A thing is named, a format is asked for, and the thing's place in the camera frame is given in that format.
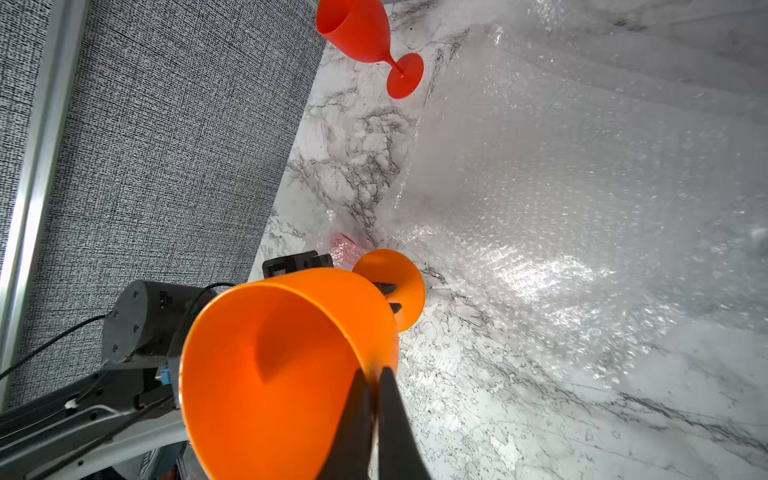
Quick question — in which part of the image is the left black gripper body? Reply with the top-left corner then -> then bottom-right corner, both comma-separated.
100,280 -> 216,408

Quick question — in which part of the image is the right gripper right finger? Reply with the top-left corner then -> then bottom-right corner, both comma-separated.
377,367 -> 431,480

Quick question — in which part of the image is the wrapped red wine glass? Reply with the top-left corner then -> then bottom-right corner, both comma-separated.
330,233 -> 365,271

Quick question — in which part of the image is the orange wine glass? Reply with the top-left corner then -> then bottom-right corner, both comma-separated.
180,249 -> 426,479

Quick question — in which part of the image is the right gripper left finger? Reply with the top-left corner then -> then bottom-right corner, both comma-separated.
316,369 -> 376,480

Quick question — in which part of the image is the red plastic wine glass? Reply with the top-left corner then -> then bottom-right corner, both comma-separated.
316,0 -> 425,99

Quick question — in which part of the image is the clear bubble wrap sheet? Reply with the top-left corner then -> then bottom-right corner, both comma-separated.
380,1 -> 767,377

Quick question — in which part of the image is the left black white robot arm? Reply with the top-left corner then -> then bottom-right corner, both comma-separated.
1,249 -> 425,479

